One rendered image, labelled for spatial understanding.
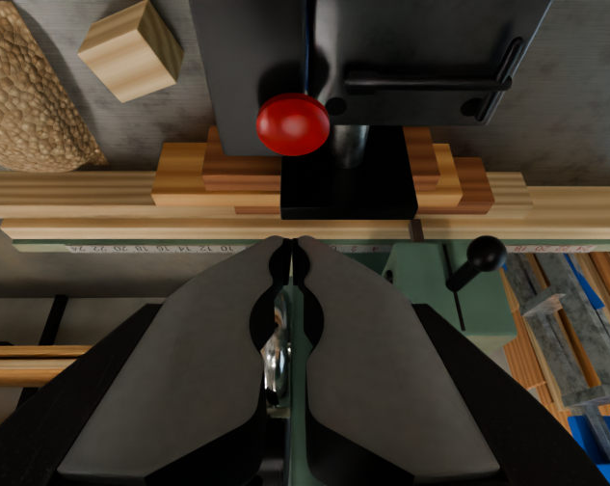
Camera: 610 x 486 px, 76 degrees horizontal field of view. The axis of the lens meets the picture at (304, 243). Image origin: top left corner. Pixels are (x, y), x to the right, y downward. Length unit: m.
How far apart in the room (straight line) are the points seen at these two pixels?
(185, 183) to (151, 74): 0.09
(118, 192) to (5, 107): 0.10
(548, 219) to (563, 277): 0.77
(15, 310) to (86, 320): 0.52
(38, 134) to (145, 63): 0.11
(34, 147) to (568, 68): 0.39
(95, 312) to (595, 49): 3.07
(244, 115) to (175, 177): 0.16
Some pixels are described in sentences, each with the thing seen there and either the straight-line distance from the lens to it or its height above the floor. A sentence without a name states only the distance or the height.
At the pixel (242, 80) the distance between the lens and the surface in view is 0.17.
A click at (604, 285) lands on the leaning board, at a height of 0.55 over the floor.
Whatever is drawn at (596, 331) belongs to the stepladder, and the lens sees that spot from 1.15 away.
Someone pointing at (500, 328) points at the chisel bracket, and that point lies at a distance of 0.27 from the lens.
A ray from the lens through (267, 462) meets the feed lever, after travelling 0.39.
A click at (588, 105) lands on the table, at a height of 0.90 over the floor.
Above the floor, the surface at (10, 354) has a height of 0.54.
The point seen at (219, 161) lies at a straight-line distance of 0.31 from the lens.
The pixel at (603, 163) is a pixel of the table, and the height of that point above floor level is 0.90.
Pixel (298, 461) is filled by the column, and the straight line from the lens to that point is 0.46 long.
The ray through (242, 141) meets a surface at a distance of 0.19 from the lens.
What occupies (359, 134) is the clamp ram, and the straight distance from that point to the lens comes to 0.25.
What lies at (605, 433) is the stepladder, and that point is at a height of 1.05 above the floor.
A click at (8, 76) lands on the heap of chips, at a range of 0.33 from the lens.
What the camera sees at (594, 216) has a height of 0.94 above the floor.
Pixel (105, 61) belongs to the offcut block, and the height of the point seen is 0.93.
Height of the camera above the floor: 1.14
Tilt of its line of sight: 31 degrees down
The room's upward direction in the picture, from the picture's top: 179 degrees clockwise
